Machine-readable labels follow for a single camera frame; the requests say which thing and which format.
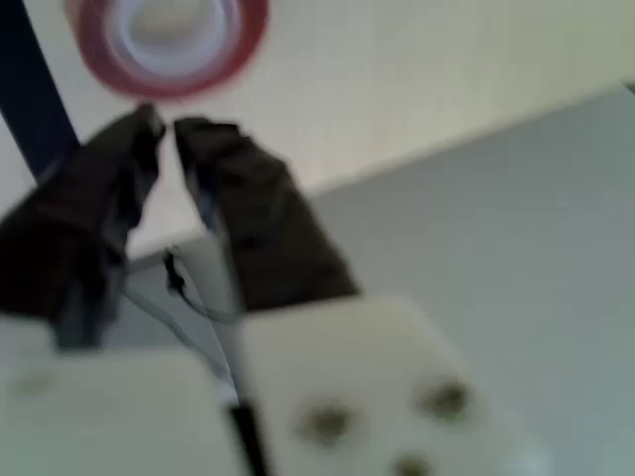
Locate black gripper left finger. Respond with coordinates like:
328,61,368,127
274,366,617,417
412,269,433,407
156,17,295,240
0,102,166,349

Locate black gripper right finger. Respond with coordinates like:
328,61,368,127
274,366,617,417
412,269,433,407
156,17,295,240
173,116,552,476

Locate red tape roll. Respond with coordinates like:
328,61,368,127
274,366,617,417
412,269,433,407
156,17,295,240
63,0,272,100

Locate dark blue strip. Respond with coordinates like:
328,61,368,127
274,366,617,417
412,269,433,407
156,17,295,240
0,0,81,182

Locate thin black wire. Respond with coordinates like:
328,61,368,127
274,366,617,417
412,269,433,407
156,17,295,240
163,246,242,321

